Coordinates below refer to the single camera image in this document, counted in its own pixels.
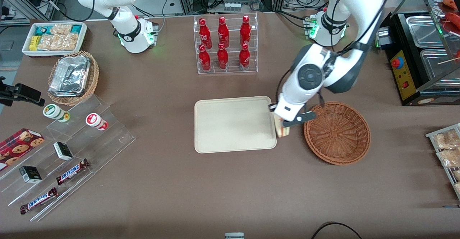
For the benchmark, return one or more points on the clear acrylic bottle rack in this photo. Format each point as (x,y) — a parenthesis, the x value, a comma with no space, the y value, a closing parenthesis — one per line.
(230,70)

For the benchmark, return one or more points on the white rectangular snack tub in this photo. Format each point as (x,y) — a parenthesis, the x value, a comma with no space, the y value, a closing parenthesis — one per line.
(27,50)

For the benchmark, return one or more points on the white power strip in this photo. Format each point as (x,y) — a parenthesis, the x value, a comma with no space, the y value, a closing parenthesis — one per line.
(232,6)

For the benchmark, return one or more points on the steel warmer pan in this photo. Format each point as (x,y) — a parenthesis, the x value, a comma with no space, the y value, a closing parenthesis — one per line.
(424,30)
(438,68)

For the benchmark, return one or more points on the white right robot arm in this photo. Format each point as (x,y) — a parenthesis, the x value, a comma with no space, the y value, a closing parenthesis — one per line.
(122,1)

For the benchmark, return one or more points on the clear bag of snacks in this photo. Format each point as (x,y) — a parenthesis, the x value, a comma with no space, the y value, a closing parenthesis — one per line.
(447,140)
(449,158)

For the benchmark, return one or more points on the yellow snack packet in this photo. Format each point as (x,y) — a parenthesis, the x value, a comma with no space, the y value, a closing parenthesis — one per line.
(34,43)

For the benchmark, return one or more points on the dark brown wicker basket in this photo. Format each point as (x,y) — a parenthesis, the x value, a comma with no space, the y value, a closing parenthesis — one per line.
(337,134)

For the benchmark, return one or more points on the red lid yogurt cup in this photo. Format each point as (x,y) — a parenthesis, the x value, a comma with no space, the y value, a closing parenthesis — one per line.
(95,120)

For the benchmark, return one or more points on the yellow control panel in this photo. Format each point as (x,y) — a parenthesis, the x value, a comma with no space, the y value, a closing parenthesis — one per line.
(404,77)

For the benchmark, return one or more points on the small grey device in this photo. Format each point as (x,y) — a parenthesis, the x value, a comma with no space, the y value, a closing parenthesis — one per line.
(234,235)

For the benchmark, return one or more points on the grey snack display tray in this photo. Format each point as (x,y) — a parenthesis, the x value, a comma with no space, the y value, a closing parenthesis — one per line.
(449,174)

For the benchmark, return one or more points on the black food warmer machine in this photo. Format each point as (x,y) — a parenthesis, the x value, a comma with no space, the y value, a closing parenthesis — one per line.
(397,34)

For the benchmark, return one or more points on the aluminium foil container stack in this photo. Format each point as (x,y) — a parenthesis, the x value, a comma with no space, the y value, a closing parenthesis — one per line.
(70,75)

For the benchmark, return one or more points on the grey metal box green light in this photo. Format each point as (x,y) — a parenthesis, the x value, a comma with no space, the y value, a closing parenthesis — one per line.
(382,39)

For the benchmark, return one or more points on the red cola bottle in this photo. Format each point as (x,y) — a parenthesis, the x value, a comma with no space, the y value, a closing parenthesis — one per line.
(245,30)
(222,57)
(205,34)
(244,57)
(223,32)
(204,59)

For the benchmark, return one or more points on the green lid yogurt cup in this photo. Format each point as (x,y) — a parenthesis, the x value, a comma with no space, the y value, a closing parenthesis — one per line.
(54,112)

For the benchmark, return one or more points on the Snickers chocolate bar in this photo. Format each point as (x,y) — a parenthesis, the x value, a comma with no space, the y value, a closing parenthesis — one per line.
(72,171)
(38,200)

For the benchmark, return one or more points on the light brown wicker basket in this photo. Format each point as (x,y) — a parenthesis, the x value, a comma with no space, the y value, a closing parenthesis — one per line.
(91,81)

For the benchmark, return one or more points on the red cookie box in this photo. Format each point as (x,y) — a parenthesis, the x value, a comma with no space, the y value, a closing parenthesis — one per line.
(18,147)

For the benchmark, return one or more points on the triangular sandwich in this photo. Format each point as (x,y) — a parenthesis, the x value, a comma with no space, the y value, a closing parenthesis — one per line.
(282,131)

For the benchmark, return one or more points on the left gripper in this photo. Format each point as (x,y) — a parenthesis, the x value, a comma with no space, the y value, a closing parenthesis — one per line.
(271,105)

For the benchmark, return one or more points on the teal snack packet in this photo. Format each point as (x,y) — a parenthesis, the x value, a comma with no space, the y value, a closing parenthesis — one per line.
(76,28)
(43,30)

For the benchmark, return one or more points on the small black carton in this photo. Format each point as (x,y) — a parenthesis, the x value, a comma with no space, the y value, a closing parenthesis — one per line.
(30,174)
(63,151)

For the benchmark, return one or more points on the red sausage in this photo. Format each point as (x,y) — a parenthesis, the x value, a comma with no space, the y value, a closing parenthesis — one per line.
(452,20)
(451,3)

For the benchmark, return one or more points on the clear acrylic step display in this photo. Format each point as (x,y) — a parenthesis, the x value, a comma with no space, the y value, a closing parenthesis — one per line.
(107,142)

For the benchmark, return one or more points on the clear bag of crackers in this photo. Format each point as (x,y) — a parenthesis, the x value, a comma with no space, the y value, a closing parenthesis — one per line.
(57,42)
(61,29)

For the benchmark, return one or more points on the beige plastic tray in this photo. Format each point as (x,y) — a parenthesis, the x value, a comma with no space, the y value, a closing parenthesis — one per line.
(233,124)

